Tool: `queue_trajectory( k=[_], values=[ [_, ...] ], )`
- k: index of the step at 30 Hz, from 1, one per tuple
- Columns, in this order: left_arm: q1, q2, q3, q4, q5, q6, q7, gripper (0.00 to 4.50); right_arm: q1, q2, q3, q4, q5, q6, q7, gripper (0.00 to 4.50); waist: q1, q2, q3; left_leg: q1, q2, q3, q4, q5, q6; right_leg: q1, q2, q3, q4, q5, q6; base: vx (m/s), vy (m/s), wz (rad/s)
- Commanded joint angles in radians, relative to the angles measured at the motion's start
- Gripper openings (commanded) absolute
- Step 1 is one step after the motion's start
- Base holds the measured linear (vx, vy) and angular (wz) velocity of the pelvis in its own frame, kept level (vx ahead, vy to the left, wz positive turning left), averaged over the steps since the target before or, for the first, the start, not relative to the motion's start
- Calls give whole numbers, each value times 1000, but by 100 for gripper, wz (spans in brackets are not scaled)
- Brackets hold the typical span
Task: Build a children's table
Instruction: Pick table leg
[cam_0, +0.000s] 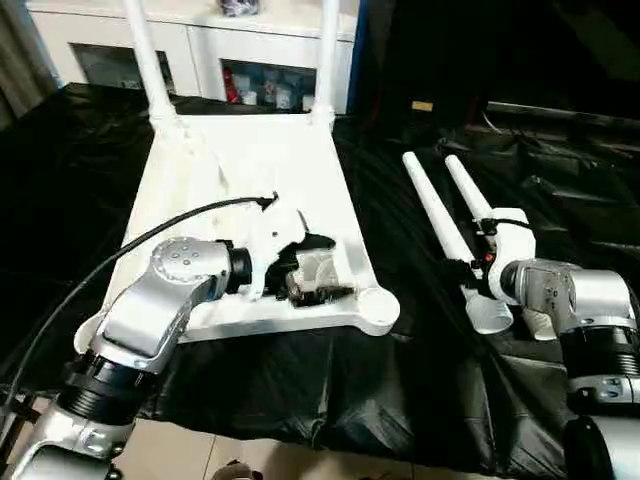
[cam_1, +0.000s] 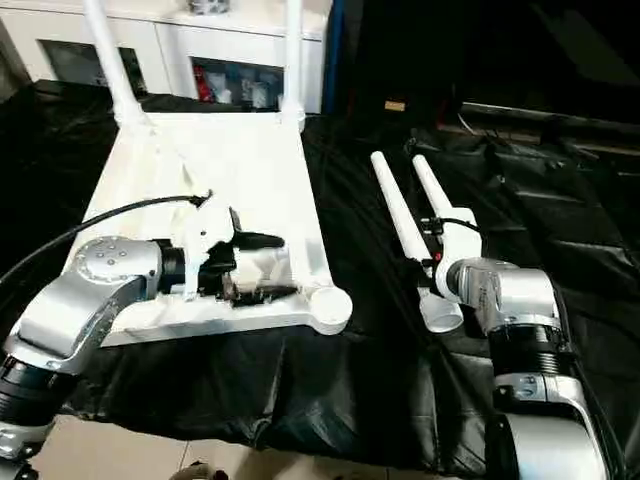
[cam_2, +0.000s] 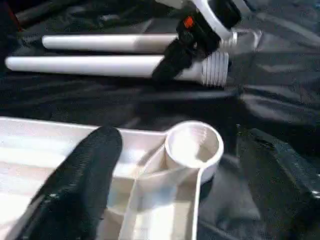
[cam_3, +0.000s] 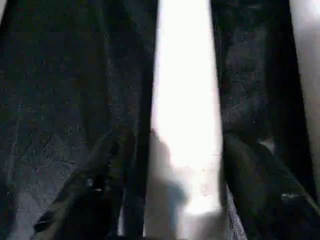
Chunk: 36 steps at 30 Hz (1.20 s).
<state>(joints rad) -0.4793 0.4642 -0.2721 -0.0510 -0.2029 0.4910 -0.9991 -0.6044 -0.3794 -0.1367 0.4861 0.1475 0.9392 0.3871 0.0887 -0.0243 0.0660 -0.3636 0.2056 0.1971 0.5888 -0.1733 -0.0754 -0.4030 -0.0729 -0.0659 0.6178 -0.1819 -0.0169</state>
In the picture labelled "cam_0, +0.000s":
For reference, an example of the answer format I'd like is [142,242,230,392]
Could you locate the dark folding stand frame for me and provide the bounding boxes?
[0,383,47,432]

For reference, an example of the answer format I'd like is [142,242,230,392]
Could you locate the white glass-door cabinet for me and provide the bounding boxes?
[26,0,360,117]

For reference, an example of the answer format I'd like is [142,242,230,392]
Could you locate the dark objects on cabinet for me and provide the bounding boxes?
[214,0,262,17]

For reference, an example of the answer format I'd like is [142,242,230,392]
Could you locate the white plastic table top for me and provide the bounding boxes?
[72,106,402,360]

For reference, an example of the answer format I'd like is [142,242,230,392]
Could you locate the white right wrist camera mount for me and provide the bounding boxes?
[471,204,538,305]

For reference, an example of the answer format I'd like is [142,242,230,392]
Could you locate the grey curtain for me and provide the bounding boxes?
[0,0,62,120]

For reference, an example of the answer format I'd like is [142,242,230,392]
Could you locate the black left wrist camera cable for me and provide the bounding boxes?
[0,192,280,417]

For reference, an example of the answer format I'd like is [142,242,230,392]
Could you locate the white plastic table leg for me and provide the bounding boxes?
[401,151,516,336]
[442,153,560,343]
[308,0,342,127]
[121,0,180,125]

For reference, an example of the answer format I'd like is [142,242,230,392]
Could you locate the grey robot left foot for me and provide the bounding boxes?
[213,458,265,480]

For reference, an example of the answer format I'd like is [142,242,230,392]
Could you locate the long black bar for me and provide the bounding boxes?
[484,98,640,132]

